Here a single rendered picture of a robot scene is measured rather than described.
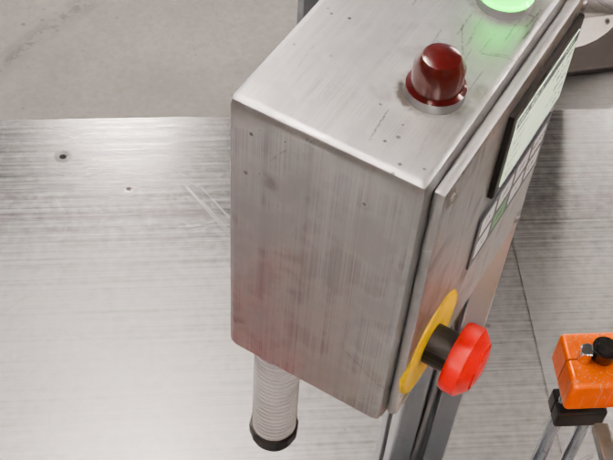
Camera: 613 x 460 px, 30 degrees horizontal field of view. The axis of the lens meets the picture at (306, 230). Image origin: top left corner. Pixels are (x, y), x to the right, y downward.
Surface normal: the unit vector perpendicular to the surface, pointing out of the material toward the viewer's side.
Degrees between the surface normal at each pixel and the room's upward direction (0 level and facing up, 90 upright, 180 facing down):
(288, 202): 90
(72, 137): 0
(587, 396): 90
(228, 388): 0
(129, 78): 0
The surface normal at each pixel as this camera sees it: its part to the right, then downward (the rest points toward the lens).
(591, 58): 0.19, 0.14
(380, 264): -0.51, 0.66
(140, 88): 0.05, -0.61
